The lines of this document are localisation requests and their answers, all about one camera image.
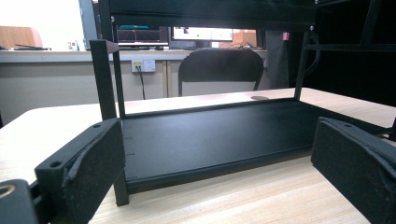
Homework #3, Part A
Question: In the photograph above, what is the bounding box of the black metal shelf rack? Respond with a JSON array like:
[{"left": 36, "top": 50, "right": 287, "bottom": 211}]
[{"left": 89, "top": 0, "right": 396, "bottom": 208}]

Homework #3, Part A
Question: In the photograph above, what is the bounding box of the wooden box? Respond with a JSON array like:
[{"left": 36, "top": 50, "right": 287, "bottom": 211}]
[{"left": 0, "top": 25, "right": 44, "bottom": 49}]

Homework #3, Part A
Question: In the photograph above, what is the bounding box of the black chair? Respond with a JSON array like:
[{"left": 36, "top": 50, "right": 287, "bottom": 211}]
[{"left": 177, "top": 48, "right": 265, "bottom": 98}]

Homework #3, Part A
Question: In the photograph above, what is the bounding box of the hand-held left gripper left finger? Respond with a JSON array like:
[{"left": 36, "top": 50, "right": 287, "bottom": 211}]
[{"left": 35, "top": 118, "right": 126, "bottom": 224}]

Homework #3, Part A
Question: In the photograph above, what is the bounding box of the grey counter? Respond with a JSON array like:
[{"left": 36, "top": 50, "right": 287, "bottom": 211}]
[{"left": 0, "top": 49, "right": 270, "bottom": 126}]

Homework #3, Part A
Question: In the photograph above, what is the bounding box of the white wall power outlet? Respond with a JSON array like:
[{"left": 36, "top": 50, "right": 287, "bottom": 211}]
[{"left": 131, "top": 59, "right": 157, "bottom": 74}]

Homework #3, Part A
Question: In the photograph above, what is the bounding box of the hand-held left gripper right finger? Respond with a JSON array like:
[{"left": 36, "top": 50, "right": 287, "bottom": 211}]
[{"left": 310, "top": 116, "right": 396, "bottom": 224}]

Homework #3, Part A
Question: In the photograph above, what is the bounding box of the white-screen monitor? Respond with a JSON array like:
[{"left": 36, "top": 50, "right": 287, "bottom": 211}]
[{"left": 169, "top": 26, "right": 234, "bottom": 43}]

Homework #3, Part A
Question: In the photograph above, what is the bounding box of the black power cable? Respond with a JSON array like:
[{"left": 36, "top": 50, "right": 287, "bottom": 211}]
[{"left": 135, "top": 65, "right": 148, "bottom": 101}]

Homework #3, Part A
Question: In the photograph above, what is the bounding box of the dark-screen monitor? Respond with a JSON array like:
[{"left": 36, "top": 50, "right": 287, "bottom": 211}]
[{"left": 116, "top": 25, "right": 170, "bottom": 48}]

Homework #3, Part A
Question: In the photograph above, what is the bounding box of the black metal stand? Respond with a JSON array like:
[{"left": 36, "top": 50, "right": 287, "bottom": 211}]
[{"left": 303, "top": 0, "right": 396, "bottom": 54}]

